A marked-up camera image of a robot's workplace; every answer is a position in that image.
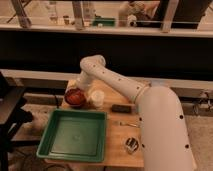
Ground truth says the small metal cup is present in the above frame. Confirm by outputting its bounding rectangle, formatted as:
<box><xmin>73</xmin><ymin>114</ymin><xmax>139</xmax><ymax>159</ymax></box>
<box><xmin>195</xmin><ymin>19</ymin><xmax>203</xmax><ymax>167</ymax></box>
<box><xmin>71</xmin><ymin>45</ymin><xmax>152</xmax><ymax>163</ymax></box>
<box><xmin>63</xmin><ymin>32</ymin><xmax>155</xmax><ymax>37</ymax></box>
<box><xmin>125</xmin><ymin>137</ymin><xmax>139</xmax><ymax>154</ymax></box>

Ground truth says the green box in background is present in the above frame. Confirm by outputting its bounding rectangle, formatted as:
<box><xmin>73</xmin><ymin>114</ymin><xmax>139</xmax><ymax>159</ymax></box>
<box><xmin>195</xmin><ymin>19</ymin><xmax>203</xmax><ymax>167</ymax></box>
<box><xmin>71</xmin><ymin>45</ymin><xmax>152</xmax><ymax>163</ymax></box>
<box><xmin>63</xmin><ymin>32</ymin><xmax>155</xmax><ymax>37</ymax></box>
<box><xmin>92</xmin><ymin>18</ymin><xmax>115</xmax><ymax>27</ymax></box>

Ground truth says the red lacquer bowl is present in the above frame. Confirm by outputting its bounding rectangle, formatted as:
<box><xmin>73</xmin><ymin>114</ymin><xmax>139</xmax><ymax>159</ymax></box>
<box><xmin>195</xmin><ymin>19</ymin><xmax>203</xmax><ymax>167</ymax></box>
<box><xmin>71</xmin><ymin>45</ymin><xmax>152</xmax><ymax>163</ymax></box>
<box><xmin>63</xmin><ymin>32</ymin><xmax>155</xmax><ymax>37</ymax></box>
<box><xmin>64</xmin><ymin>88</ymin><xmax>86</xmax><ymax>108</ymax></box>

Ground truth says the metal fork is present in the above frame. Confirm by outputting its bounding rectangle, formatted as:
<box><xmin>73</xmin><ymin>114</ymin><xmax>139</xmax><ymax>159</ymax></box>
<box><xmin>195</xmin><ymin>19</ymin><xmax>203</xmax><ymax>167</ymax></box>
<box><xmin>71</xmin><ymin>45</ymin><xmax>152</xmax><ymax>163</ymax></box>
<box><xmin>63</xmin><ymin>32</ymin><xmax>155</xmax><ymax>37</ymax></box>
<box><xmin>115</xmin><ymin>121</ymin><xmax>140</xmax><ymax>128</ymax></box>

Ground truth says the black chair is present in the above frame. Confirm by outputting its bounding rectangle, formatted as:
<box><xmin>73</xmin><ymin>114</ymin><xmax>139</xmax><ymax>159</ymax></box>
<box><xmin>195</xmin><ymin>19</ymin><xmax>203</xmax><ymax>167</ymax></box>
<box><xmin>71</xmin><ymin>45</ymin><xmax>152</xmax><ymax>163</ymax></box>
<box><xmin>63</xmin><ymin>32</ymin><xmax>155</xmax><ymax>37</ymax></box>
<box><xmin>0</xmin><ymin>72</ymin><xmax>38</xmax><ymax>171</ymax></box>

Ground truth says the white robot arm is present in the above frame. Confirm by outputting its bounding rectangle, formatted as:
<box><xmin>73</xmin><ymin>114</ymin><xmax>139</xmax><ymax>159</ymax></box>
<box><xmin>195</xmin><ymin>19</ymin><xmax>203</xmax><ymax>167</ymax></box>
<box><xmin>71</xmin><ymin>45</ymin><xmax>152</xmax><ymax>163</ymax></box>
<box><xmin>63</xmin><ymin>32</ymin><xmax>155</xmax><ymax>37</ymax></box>
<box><xmin>77</xmin><ymin>55</ymin><xmax>195</xmax><ymax>171</ymax></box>

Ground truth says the black rectangular sponge block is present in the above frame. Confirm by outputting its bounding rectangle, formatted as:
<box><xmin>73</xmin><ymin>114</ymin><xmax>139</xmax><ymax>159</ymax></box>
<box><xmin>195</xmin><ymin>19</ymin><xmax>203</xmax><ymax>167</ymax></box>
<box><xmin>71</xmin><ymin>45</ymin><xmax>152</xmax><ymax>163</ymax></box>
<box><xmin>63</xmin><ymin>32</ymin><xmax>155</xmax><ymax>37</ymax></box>
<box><xmin>111</xmin><ymin>104</ymin><xmax>131</xmax><ymax>113</ymax></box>

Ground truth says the green plastic tray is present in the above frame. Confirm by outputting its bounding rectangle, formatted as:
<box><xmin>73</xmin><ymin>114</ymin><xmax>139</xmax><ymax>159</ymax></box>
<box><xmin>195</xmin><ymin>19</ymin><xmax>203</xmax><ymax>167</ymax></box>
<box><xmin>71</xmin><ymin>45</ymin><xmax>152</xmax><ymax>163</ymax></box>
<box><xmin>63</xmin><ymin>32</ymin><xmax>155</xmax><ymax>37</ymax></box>
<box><xmin>37</xmin><ymin>109</ymin><xmax>107</xmax><ymax>163</ymax></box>

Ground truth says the white paper cup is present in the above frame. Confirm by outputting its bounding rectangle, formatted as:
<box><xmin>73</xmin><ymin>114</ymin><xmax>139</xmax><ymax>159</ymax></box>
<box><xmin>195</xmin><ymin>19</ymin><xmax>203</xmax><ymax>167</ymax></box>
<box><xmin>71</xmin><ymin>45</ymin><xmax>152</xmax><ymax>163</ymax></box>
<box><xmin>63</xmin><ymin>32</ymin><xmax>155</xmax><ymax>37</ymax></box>
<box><xmin>91</xmin><ymin>90</ymin><xmax>105</xmax><ymax>108</ymax></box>

